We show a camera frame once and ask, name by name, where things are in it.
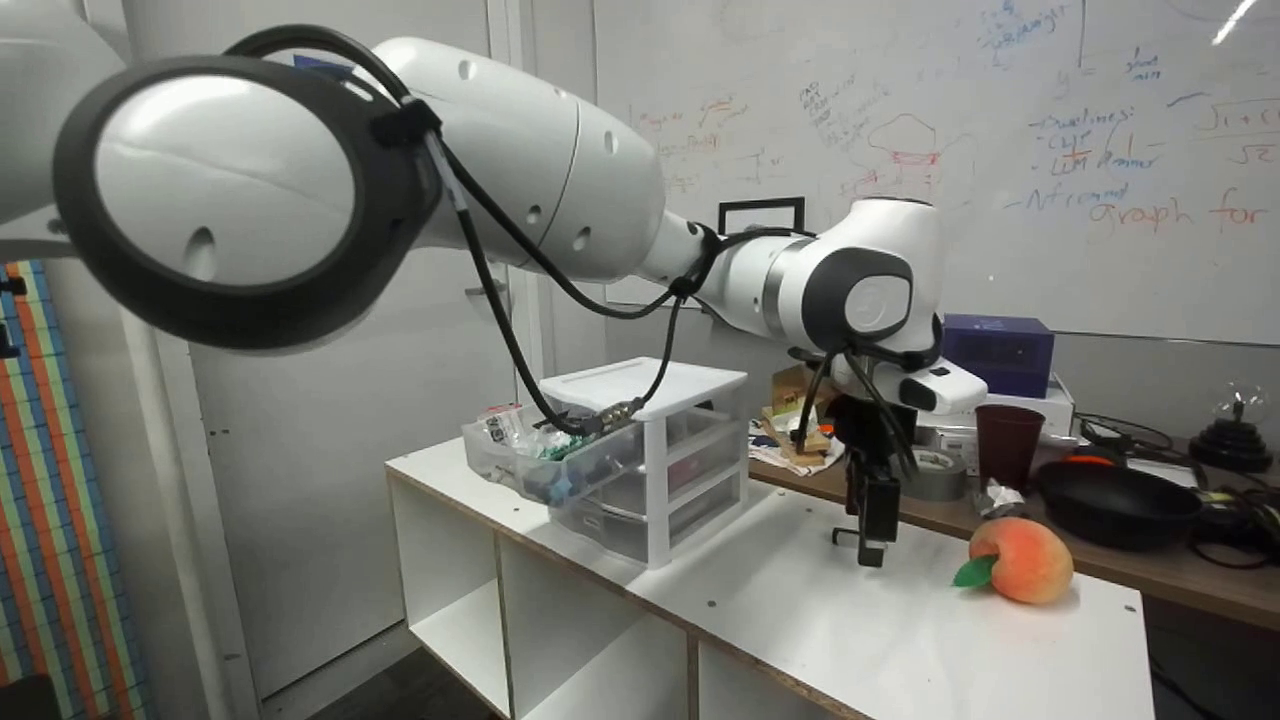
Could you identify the orange toy peach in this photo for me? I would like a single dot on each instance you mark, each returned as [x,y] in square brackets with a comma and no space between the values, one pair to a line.
[1021,563]

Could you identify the clear bag with green parts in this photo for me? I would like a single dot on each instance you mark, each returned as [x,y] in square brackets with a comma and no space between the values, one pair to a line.
[518,447]

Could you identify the wooden brush block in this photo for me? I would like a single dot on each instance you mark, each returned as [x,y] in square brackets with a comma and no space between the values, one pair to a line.
[798,432]

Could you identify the clear top drawer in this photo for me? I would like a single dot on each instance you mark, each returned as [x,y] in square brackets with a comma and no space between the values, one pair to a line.
[586,468]

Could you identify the black frying pan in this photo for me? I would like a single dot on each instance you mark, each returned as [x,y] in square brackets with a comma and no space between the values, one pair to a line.
[1117,504]

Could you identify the framed portrait photo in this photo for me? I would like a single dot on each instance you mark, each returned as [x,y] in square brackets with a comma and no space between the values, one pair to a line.
[779,214]

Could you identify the wooden side table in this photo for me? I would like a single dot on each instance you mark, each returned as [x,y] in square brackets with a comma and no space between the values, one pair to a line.
[1172,575]

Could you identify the grey duct tape roll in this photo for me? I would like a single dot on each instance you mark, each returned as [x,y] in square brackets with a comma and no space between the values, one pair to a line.
[933,476]

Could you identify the black round desk device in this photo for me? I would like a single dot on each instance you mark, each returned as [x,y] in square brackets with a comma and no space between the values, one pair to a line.
[1232,440]

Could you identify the white plastic drawer unit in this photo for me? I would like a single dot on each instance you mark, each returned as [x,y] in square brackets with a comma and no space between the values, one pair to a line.
[669,468]

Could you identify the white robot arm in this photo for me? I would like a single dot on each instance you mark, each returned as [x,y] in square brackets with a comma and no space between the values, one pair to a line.
[267,192]

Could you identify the white shelf cabinet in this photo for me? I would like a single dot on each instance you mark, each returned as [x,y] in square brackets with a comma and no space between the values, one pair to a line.
[758,622]

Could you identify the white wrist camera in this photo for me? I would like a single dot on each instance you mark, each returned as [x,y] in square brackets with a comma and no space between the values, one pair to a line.
[938,387]

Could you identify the grey metal door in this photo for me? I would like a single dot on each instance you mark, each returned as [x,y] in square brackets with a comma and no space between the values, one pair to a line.
[285,476]

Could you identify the wall whiteboard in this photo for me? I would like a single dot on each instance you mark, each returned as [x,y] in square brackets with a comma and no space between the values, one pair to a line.
[1104,164]

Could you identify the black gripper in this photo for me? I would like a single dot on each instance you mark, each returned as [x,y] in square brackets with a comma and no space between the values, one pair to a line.
[877,447]

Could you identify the dark red plastic cup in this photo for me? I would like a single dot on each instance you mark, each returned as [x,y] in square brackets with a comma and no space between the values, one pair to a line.
[1004,440]

